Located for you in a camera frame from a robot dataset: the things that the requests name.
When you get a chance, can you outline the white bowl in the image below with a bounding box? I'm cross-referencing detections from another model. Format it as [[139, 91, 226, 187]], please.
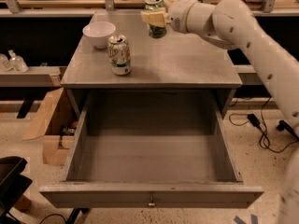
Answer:
[[82, 21, 116, 49]]

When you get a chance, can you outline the blue floor tape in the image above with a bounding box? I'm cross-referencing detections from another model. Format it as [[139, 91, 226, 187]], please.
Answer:
[[233, 214, 259, 224]]

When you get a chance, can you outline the open grey top drawer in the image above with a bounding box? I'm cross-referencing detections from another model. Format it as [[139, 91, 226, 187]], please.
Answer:
[[40, 90, 263, 208]]

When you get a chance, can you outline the clear pump bottle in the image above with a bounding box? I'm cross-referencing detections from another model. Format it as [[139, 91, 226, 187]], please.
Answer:
[[8, 49, 28, 73]]

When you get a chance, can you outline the white 7up can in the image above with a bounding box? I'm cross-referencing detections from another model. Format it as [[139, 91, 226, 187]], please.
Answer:
[[107, 35, 131, 76]]

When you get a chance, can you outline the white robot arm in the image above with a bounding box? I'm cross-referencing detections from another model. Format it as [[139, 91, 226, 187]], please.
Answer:
[[141, 0, 299, 135]]

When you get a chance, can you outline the black chair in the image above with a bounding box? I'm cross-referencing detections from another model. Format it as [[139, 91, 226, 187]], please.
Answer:
[[0, 156, 32, 224]]

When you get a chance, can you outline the grey cabinet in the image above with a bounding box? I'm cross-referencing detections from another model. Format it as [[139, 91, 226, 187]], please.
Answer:
[[62, 9, 242, 111]]

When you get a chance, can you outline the green soda can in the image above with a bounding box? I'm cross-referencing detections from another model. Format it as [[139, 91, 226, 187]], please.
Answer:
[[144, 0, 166, 38]]

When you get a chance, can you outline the cardboard box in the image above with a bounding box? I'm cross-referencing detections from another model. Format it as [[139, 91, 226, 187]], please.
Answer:
[[22, 88, 77, 166]]

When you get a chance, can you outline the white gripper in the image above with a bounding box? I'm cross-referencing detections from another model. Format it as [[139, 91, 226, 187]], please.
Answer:
[[141, 0, 215, 35]]

